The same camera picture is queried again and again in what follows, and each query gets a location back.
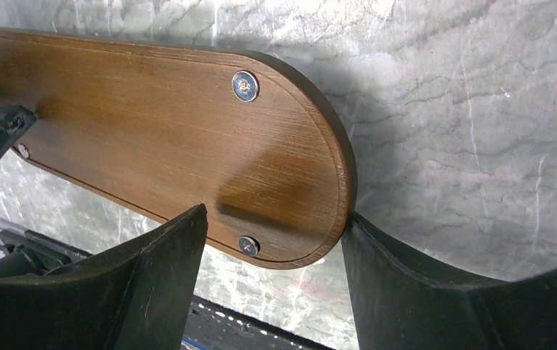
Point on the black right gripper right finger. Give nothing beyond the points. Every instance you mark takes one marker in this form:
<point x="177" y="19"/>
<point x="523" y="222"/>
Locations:
<point x="404" y="299"/>

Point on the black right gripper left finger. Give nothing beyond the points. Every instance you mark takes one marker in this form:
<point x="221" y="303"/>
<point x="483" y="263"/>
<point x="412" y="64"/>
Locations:
<point x="90" y="290"/>

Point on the brown oval wooden tray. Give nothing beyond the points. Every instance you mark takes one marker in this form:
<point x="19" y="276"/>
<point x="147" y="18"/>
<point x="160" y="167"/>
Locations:
<point x="161" y="128"/>

